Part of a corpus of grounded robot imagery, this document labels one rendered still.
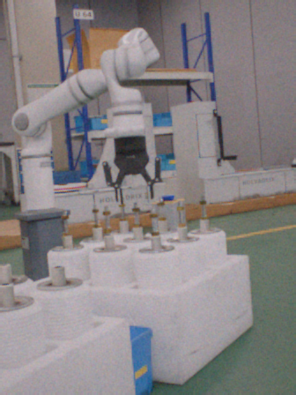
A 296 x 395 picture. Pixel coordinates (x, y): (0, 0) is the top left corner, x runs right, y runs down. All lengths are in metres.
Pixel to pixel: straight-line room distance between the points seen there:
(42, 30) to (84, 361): 7.28
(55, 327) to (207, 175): 3.17
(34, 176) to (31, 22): 6.28
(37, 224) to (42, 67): 6.21
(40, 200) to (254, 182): 2.61
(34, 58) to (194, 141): 4.26
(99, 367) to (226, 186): 3.19
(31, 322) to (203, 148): 3.25
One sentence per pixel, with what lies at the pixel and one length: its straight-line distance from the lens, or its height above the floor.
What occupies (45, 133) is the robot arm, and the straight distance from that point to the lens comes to 1.81.
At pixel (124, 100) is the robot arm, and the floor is 0.58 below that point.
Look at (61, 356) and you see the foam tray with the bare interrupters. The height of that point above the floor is 0.18.
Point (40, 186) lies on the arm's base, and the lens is 1.76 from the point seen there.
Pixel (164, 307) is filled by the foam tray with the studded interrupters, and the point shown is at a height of 0.15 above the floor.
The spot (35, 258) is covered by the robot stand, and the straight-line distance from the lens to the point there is 1.76.
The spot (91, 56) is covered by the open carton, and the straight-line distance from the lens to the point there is 6.56.
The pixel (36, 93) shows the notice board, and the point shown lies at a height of 1.43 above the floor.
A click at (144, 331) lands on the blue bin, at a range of 1.10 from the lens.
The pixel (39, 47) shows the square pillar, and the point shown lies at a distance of 7.91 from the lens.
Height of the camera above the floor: 0.44
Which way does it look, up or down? 4 degrees down
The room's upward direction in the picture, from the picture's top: 5 degrees counter-clockwise
